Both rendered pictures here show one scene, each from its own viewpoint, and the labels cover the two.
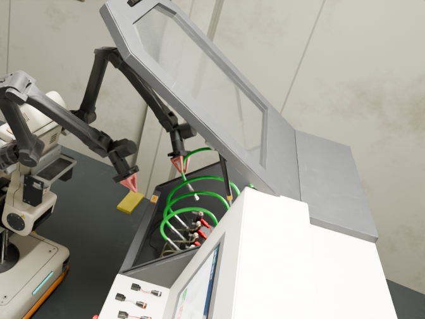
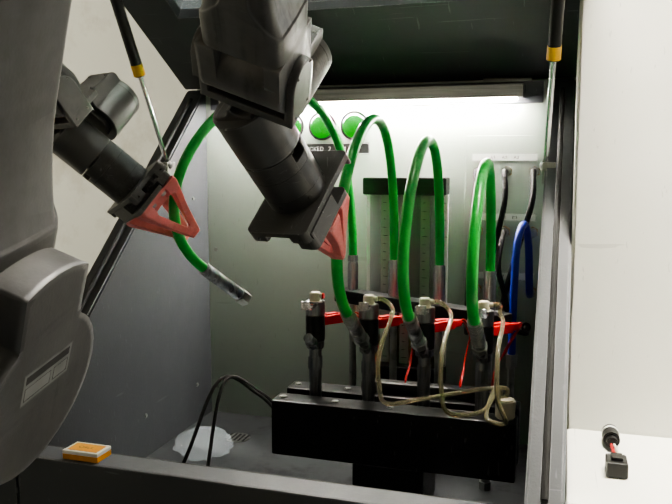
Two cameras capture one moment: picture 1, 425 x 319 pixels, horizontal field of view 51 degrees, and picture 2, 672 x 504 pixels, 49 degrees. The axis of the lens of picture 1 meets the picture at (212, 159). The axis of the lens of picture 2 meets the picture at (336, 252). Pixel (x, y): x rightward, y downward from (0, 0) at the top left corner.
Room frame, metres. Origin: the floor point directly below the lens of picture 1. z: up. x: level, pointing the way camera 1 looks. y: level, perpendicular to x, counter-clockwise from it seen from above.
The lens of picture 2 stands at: (1.28, 0.96, 1.32)
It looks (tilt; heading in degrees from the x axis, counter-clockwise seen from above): 7 degrees down; 289
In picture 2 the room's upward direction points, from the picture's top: straight up
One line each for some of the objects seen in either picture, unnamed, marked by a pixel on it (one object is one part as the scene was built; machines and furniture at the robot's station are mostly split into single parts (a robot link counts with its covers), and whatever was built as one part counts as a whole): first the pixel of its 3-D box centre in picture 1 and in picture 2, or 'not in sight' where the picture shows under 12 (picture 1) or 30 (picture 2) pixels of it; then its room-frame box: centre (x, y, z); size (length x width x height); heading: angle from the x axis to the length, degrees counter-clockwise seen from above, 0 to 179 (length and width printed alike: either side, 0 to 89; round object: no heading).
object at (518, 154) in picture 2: not in sight; (502, 228); (1.42, -0.30, 1.20); 0.13 x 0.03 x 0.31; 2
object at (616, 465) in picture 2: (146, 290); (613, 449); (1.24, 0.09, 0.99); 0.12 x 0.02 x 0.02; 92
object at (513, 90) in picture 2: not in sight; (363, 95); (1.66, -0.29, 1.43); 0.54 x 0.03 x 0.02; 2
